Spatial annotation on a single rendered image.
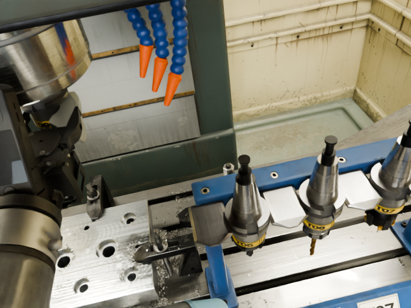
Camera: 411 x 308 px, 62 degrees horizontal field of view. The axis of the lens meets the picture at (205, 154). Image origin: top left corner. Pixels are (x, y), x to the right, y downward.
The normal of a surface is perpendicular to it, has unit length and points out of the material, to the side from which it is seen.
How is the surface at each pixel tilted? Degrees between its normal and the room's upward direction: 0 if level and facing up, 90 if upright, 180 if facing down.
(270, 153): 0
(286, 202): 0
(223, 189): 0
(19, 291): 53
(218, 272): 90
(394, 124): 24
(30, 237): 48
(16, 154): 62
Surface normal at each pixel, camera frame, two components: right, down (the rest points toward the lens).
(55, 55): 0.82, 0.32
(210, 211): -0.12, -0.72
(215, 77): 0.18, 0.65
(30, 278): 0.80, -0.52
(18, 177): 0.06, 0.25
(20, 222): 0.42, -0.71
